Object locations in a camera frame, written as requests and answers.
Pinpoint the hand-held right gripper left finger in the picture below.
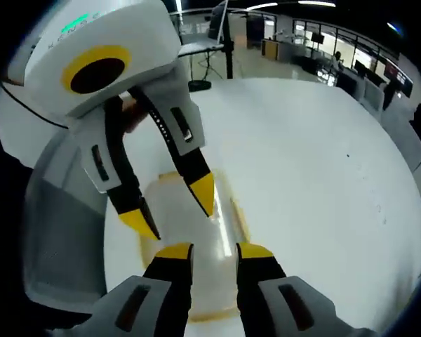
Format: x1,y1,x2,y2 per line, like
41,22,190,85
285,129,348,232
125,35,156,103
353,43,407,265
91,242,196,337

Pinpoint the black stand pole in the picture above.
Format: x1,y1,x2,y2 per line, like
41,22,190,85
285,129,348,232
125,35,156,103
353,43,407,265
188,0,236,93

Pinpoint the clear box with yellow plastic buckles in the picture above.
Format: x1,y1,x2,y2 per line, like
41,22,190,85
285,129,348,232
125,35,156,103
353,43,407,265
136,168,253,322

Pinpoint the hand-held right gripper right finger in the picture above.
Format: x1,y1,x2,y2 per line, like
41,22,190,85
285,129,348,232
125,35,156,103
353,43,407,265
235,242,371,337

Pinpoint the white desk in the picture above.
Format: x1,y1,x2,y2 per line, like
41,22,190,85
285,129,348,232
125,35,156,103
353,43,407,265
178,41,226,58

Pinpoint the wooden cabinet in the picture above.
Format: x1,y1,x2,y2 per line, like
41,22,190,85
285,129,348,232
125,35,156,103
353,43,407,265
260,38,280,59

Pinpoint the long ceiling light strip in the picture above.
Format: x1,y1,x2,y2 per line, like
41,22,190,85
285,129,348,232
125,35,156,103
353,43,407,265
246,1,338,12

